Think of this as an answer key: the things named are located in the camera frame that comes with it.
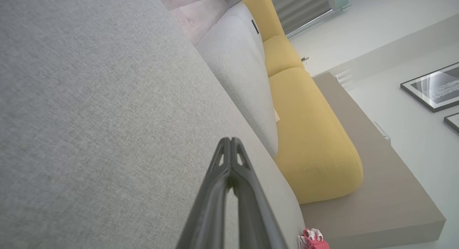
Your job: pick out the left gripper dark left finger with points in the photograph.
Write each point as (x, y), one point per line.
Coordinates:
(209, 206)

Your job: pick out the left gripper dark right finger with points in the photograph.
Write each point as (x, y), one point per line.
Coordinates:
(256, 213)

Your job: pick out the red shorts white stripe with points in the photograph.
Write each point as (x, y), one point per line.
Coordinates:
(313, 240)

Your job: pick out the wide yellow sofa back cushion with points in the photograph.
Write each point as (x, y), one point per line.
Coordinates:
(312, 145)

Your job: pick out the small tan card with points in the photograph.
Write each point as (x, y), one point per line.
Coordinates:
(277, 115)

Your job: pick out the long grey sofa seat cushion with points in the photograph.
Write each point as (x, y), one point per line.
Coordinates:
(247, 98)

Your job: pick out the beige partition panel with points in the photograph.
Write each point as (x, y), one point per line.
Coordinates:
(376, 206)

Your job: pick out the grey and yellow sofa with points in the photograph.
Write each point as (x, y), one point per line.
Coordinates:
(89, 116)

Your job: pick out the white box device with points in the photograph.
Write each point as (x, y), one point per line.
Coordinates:
(383, 132)

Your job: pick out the white finned rack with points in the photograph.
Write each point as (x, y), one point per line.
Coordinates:
(345, 80)

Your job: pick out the narrow yellow sofa back cushion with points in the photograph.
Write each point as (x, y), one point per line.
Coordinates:
(281, 55)

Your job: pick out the black remote control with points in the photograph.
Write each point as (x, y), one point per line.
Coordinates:
(255, 27)

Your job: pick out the short grey sofa seat cushion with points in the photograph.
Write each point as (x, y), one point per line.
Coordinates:
(244, 16)

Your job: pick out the yellow sofa end cushion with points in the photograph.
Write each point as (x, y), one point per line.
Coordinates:
(265, 12)

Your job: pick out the grey pleated curtain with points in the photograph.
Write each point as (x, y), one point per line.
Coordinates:
(297, 5)

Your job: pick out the mint green floor lamp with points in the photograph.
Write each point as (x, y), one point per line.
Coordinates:
(339, 0)

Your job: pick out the wall outlet with plug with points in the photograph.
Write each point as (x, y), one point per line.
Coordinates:
(304, 58)

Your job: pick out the small black picture frame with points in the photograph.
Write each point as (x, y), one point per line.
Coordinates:
(453, 123)

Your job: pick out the large black picture frame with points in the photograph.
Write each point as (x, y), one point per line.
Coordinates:
(435, 86)

